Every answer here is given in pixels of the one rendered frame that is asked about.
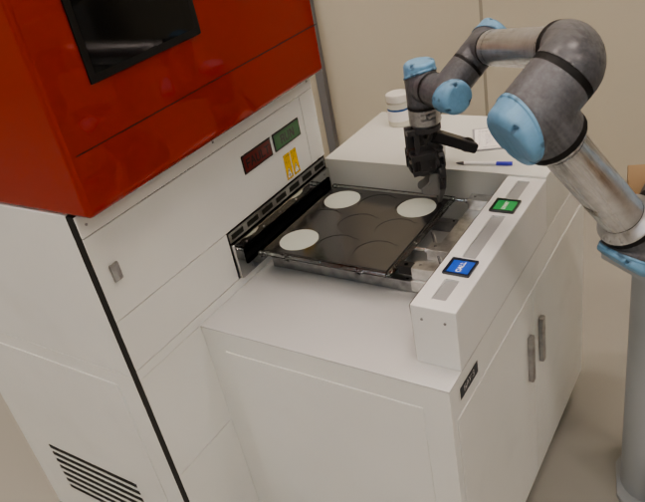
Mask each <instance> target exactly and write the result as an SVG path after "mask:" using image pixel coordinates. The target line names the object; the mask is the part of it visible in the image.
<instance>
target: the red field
mask: <svg viewBox="0 0 645 502"><path fill-rule="evenodd" d="M271 154H272V150H271V146H270V142H269V140H267V141H265V142H264V143H262V144H261V145H260V146H258V147H257V148H255V149H254V150H253V151H251V152H250V153H248V154H247V155H246V156H244V157H243V161H244V165H245V169H246V172H248V171H249V170H251V169H252V168H254V167H255V166H256V165H258V164H259V163H260V162H262V161H263V160H264V159H266V158H267V157H268V156H270V155H271Z"/></svg>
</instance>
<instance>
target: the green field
mask: <svg viewBox="0 0 645 502"><path fill-rule="evenodd" d="M298 134H300V129H299V124H298V120H295V121H294V122H293V123H291V124H290V125H288V126H286V127H285V128H284V129H282V130H281V131H279V132H278V133H277V134H275V135H274V140H275V145H276V149H277V150H278V149H279V148H281V147H282V146H283V145H285V144H286V143H287V142H289V141H290V140H292V139H293V138H294V137H296V136H297V135H298Z"/></svg>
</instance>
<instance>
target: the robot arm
mask: <svg viewBox="0 0 645 502"><path fill-rule="evenodd" d="M606 61H607V57H606V50H605V46H604V43H603V41H602V39H601V37H600V35H599V34H598V33H597V32H596V30H595V29H594V28H592V27H591V26H590V25H588V24H587V23H585V22H582V21H579V20H575V19H559V20H555V21H552V22H550V23H548V24H547V25H545V26H544V27H526V28H509V29H507V28H506V27H505V26H504V25H503V24H501V23H500V22H499V21H497V20H494V19H492V18H485V19H484V20H482V22H481V23H480V24H479V25H478V26H477V27H475V28H474V30H473V31H472V33H471V35H470V36H469V37H468V38H467V40H466V41H465V42H464V43H463V45H462V46H461V47H460V48H459V50H458V51H457V52H456V53H455V55H454V56H453V57H452V58H451V60H450V61H449V62H448V63H447V65H446V66H445V67H444V68H443V70H442V71H441V72H440V73H437V72H436V70H437V67H436V64H435V60H434V59H433V58H430V57H419V58H414V59H411V60H409V61H407V62H406V63H405V64H404V65H403V75H404V79H403V81H404V85H405V93H406V101H407V110H408V117H409V124H410V126H406V127H404V128H403V130H404V138H405V146H406V147H404V149H405V157H406V164H407V167H408V166H409V170H410V171H411V173H413V175H414V177H417V176H425V177H424V178H423V179H421V180H420V181H419V182H418V184H417V185H418V188H419V189H421V192H422V194H424V195H436V196H437V200H438V202H441V201H442V199H443V197H444V194H445V191H446V183H447V175H446V159H445V154H444V151H443V145H442V144H444V145H447V146H451V147H454V148H458V149H461V150H463V151H465V152H470V153H476V151H477V149H478V146H479V145H478V144H477V143H476V142H475V141H474V140H473V139H472V138H470V137H464V136H461V135H457V134H454V133H450V132H447V131H443V130H440V128H441V113H444V114H448V115H452V116H455V115H459V114H461V113H462V112H464V111H465V110H466V109H467V108H468V106H469V105H470V101H471V99H472V90H471V89H472V87H473V86H474V85H475V84H476V82H477V81H478V80H479V79H480V77H481V76H482V75H483V74H484V72H485V71H486V70H487V69H488V67H489V66H490V67H506V68H523V69H522V71H521V72H520V73H519V74H518V76H517V77H516V78H515V79H514V81H513V82H512V83H511V84H510V85H509V87H508V88H507V89H506V90H505V92H504V93H503V94H501V95H500V96H499V97H498V98H497V100H496V103H495V104H494V106H493V107H492V108H491V110H490V111H489V113H488V116H487V126H488V129H489V131H490V133H491V135H492V137H493V138H494V139H495V141H496V142H497V143H498V144H499V146H500V147H501V148H503V149H504V150H505V151H506V152H507V153H508V154H509V155H510V156H511V157H513V158H514V159H515V160H517V161H519V162H520V163H522V164H525V165H534V164H535V165H539V166H547V167H548V169H549V170H550V171H551V172H552V173H553V174H554V175H555V176H556V177H557V179H558V180H559V181H560V182H561V183H562V184H563V185H564V186H565V187H566V189H567V190H568V191H569V192H570V193H571V194H572V195H573V196H574V197H575V199H576V200H577V201H578V202H579V203H580V204H581V205H582V206H583V207H584V209H585V210H586V211H587V212H588V213H589V214H590V215H591V216H592V217H593V219H594V220H595V221H596V222H597V223H596V230H597V233H598V236H599V237H600V238H601V240H599V242H598V245H597V250H598V251H599V252H601V253H602V254H603V255H605V256H606V257H608V258H609V259H611V260H613V261H614V262H616V263H617V264H619V265H621V266H622V267H624V268H626V269H627V270H629V271H631V272H633V273H635V274H637V275H639V276H641V277H645V184H644V186H643V187H642V189H641V192H640V194H635V192H634V191H633V190H632V189H631V188H630V186H629V185H628V184H627V183H626V181H625V180H624V179H623V178H622V176H621V175H620V174H619V173H618V171H617V170H616V169H615V168H614V166H613V165H612V164H611V163H610V161H609V160H608V159H607V158H606V157H605V155H604V154H603V153H602V152H601V150H600V149H599V148H598V147H597V145H596V144H595V143H594V142H593V140H592V139H591V138H590V137H589V135H588V134H587V132H588V121H587V118H586V117H585V115H584V114H583V113H582V111H581V109H582V108H583V106H584V105H585V104H586V103H587V102H588V100H589V99H590V98H591V97H592V95H593V94H594V93H595V92H596V91H597V89H598V87H599V86H600V84H601V82H602V80H603V77H604V74H605V70H606Z"/></svg>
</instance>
